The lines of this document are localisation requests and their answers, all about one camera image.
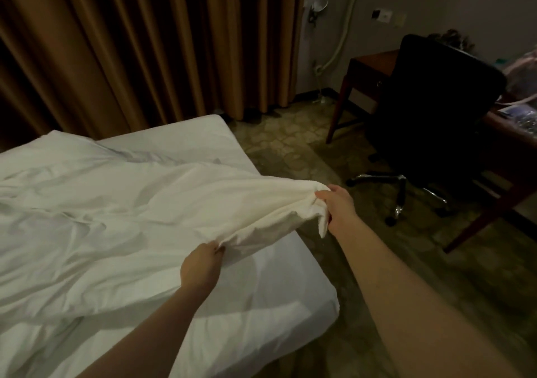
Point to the person's left hand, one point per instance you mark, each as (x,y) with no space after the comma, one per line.
(201,269)

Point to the person's right hand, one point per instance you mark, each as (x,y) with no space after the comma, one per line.
(340,210)

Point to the white bed sheet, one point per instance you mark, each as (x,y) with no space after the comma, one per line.
(268,298)

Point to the white duvet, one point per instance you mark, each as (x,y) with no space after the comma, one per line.
(109,214)

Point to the person's left forearm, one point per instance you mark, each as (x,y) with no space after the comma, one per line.
(151,336)

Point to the person's right forearm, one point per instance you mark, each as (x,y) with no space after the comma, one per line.
(419,315)

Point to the black office chair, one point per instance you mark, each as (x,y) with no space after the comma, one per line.
(436,105)

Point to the dark wooden desk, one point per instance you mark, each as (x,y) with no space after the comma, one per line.
(369,67)

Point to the pale plastic bag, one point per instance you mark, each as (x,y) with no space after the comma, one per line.
(522,76)

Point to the brown curtain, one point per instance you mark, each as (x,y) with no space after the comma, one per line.
(143,38)

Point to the white wall pipe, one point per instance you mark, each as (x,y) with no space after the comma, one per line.
(344,25)

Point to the white wall socket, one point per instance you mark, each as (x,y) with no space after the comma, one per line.
(382,15)

